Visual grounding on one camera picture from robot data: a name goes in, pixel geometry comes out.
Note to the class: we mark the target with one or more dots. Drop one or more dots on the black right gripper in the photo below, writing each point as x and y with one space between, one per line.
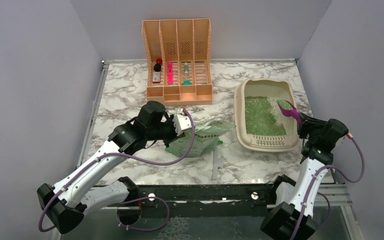
307 122

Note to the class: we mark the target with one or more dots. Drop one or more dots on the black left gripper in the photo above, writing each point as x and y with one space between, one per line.
170 120

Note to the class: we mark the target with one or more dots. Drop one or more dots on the purple litter scoop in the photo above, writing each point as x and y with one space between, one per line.
289 110

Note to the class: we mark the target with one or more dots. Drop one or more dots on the green litter bag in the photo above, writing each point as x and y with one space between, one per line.
206 139

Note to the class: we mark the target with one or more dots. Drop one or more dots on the beige litter box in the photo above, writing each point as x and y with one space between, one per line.
260 124

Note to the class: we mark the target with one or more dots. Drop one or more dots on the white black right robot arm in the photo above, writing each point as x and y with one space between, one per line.
292 217

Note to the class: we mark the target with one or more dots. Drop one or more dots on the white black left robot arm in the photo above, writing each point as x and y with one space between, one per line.
65 203

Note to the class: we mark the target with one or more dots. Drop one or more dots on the red white small box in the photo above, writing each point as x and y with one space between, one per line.
156 77

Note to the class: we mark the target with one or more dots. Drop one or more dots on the green tape dispenser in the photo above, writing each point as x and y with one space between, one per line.
187 83

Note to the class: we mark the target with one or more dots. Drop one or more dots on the red and black stamp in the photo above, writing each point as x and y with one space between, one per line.
158 65

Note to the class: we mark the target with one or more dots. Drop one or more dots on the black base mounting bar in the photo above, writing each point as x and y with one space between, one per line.
211 200

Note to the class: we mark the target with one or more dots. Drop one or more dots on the green white glue stick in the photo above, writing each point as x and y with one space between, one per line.
186 68

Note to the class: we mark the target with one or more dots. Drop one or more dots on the orange plastic file organizer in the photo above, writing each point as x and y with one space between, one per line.
179 41

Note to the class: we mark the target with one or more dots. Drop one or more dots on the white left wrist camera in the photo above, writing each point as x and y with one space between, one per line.
182 122

